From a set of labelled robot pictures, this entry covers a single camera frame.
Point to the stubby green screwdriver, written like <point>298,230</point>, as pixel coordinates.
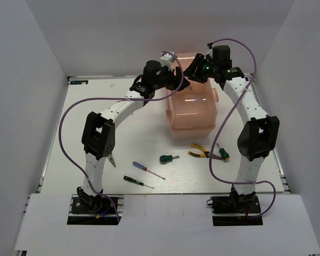
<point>164,159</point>

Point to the blue handled screwdriver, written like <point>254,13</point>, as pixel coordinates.
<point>142,167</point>

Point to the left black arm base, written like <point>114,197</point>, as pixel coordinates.
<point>95,210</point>

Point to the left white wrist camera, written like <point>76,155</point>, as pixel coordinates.
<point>167,59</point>

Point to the black precision screwdriver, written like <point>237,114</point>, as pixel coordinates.
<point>137,182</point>

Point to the green orange screwdriver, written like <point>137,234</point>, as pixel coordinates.
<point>224,155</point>

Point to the pink plastic toolbox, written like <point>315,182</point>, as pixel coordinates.
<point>192,112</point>

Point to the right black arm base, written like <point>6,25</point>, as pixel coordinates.
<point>235,210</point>

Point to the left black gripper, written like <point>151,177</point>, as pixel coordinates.
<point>175,80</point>

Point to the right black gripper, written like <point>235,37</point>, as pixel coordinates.
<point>190,72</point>

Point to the yellow pliers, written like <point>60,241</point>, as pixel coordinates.
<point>111,159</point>
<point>204,153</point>

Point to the left blue table label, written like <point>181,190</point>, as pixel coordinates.
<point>79,82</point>

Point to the yellow pliers left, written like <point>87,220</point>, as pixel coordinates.
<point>111,159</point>

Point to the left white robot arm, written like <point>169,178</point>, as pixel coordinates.
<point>99,131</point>

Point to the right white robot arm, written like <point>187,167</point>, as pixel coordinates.
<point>259,134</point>

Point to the yellow pliers right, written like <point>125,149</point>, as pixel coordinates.
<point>204,153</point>

